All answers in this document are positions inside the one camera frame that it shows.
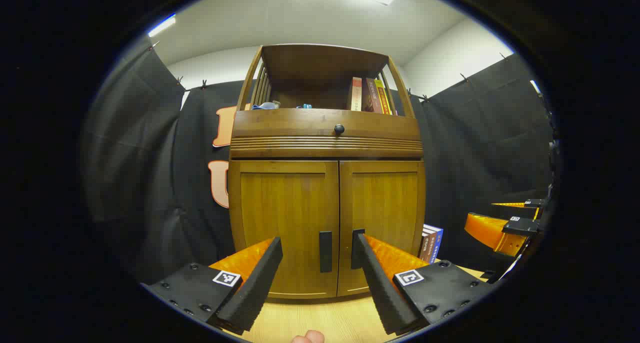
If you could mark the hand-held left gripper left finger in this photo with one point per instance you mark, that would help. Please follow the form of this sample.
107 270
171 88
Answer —
255 288

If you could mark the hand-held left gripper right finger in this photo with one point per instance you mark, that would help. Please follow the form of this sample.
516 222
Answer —
380 293

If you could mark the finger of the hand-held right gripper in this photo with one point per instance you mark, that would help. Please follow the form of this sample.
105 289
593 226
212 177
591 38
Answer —
535 203
522 226

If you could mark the wooden shoe cabinet door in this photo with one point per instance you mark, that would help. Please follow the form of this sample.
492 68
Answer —
390 203
280 218

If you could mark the wooden double-door shoe cabinet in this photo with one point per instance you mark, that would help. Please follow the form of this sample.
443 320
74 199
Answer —
325 68

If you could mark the wooden cabinet drawer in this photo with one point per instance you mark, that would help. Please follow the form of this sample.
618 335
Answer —
280 123

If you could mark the brown book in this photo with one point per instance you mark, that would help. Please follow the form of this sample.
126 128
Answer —
426 245

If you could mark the blue book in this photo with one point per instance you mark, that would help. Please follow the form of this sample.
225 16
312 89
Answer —
436 245

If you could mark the black backdrop cloth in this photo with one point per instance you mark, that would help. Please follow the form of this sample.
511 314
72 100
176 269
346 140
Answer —
475 148

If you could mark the black drawer knob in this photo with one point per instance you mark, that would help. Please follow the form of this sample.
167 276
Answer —
339 129

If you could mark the pale blue object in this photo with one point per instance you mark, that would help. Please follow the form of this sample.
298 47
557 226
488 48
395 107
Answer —
265 105

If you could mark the small blue object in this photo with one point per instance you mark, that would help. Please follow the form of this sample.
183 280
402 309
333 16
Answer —
305 106

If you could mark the maroon book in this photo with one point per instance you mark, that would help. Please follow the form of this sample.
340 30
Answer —
369 95

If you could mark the beige and red book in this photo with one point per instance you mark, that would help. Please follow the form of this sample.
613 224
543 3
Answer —
355 93

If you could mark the small ceiling light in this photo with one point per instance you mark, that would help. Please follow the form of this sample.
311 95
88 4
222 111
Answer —
161 26

